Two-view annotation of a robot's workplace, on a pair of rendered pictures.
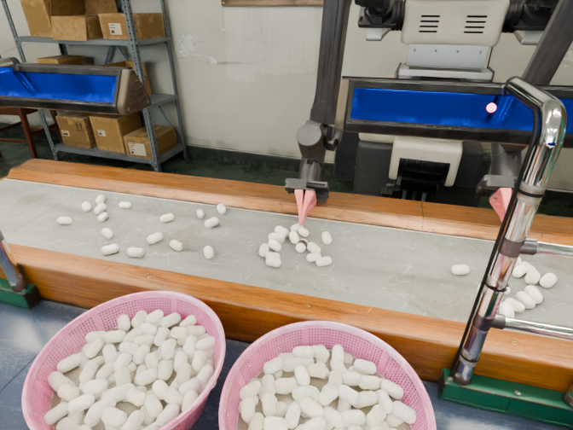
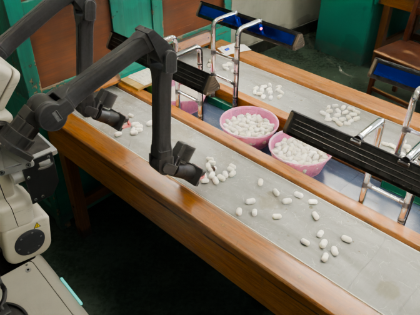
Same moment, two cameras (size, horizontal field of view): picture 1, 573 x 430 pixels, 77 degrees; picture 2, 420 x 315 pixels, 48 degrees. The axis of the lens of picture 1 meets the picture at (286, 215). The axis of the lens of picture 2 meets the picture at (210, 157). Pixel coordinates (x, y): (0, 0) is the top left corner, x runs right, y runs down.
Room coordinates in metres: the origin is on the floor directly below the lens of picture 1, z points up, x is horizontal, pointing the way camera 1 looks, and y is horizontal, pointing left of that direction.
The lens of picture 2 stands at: (1.92, 0.67, 1.90)
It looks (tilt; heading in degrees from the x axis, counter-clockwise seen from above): 37 degrees down; 209
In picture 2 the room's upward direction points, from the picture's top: straight up
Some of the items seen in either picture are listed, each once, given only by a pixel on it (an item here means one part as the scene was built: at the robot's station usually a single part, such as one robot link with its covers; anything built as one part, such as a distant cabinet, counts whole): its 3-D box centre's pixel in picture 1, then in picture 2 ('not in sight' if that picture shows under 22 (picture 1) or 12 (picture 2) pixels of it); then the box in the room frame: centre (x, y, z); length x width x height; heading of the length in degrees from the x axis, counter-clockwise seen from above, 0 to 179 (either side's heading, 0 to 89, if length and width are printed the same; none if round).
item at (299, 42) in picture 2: not in sight; (247, 22); (-0.06, -0.24, 1.08); 0.62 x 0.08 x 0.07; 76
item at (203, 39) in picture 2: not in sight; (192, 43); (-0.22, -0.65, 0.83); 0.30 x 0.06 x 0.07; 166
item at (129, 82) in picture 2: not in sight; (153, 74); (0.12, -0.69, 0.77); 0.33 x 0.15 x 0.01; 166
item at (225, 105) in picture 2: not in sight; (235, 62); (0.02, -0.26, 0.90); 0.20 x 0.19 x 0.45; 76
